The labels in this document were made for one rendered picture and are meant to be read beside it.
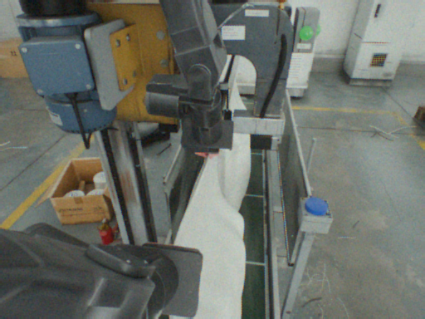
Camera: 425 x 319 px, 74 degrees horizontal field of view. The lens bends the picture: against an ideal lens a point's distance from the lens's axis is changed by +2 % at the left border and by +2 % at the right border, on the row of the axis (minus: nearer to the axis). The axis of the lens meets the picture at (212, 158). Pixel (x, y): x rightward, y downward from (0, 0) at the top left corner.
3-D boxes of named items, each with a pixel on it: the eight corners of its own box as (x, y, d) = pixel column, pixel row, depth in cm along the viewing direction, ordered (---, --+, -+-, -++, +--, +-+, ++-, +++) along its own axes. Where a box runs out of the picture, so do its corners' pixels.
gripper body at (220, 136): (185, 123, 59) (181, 100, 52) (233, 125, 58) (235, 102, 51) (181, 149, 55) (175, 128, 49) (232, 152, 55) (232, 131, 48)
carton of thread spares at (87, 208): (123, 222, 187) (115, 194, 173) (43, 226, 183) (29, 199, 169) (135, 174, 230) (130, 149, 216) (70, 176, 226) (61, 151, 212)
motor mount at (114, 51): (114, 113, 59) (96, 31, 50) (85, 110, 60) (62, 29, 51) (155, 72, 82) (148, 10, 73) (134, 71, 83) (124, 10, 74)
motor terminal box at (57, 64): (98, 103, 55) (82, 40, 48) (40, 109, 52) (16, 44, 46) (99, 88, 61) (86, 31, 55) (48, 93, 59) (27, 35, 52)
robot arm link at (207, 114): (217, 109, 43) (224, 81, 46) (175, 103, 44) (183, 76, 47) (218, 133, 49) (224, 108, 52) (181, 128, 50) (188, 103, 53)
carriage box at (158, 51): (177, 126, 81) (167, 4, 63) (69, 119, 85) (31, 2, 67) (193, 95, 101) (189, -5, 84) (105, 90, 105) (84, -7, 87)
